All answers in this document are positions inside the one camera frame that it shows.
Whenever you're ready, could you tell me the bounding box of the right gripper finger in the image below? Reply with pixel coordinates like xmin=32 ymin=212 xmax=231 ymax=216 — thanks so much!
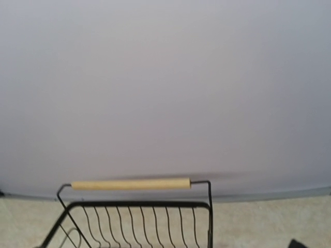
xmin=288 ymin=239 xmax=308 ymax=248

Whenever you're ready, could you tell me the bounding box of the black wire dish rack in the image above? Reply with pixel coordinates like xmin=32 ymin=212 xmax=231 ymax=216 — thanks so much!
xmin=40 ymin=180 xmax=214 ymax=247

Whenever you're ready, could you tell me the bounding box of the rear wooden rack handle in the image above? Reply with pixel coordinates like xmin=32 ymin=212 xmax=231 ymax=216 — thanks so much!
xmin=71 ymin=178 xmax=191 ymax=191

